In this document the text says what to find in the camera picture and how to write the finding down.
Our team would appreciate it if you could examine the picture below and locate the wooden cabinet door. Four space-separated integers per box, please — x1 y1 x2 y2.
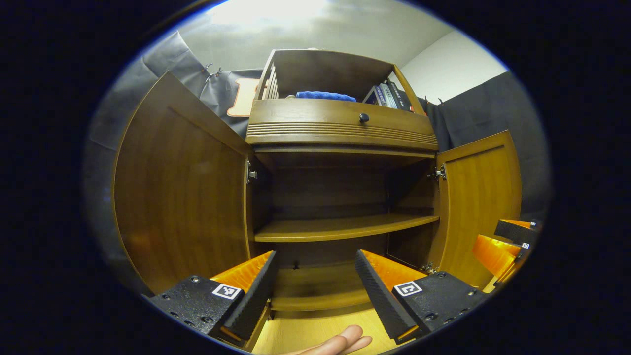
428 130 522 289
112 71 256 295

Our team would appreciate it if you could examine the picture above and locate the black backdrop cloth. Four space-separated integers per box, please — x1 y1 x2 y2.
83 31 550 296

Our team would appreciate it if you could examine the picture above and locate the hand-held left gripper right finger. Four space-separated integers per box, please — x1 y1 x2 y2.
355 249 493 345

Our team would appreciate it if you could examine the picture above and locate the black book on cabinet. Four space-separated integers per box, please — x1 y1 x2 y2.
387 80 415 113

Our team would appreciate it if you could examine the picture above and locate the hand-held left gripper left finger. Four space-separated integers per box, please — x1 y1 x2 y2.
148 250 278 348

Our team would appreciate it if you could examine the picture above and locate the white-spine book on cabinet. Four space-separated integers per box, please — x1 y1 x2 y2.
379 83 400 110

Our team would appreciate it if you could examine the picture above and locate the wooden drawer with black knob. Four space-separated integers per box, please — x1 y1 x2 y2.
245 99 439 152

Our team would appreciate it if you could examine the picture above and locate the blue folded towel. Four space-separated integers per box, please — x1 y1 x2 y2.
296 91 357 103

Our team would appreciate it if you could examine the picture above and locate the dark blue book on cabinet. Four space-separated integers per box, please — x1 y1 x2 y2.
363 85 386 107

